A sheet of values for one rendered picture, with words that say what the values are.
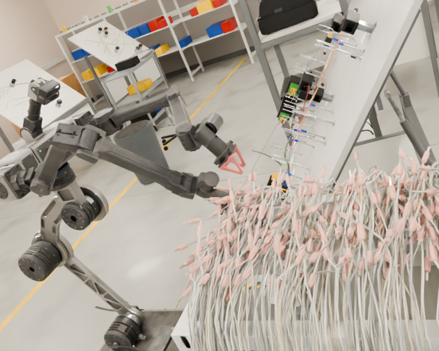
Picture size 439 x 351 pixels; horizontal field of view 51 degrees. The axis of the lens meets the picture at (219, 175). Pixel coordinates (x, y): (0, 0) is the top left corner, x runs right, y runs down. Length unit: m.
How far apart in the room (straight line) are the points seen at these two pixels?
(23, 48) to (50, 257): 8.57
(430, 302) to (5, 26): 10.29
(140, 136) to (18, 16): 6.51
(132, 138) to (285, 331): 4.55
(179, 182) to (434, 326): 1.16
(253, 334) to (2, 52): 10.04
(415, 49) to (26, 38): 8.31
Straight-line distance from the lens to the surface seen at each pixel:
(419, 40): 4.76
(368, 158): 2.39
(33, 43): 11.14
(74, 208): 2.20
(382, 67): 1.20
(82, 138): 1.54
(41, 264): 2.60
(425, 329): 0.61
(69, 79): 9.16
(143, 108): 2.08
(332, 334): 0.65
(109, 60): 8.14
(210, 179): 1.61
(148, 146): 5.17
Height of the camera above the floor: 1.91
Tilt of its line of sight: 24 degrees down
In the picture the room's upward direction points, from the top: 24 degrees counter-clockwise
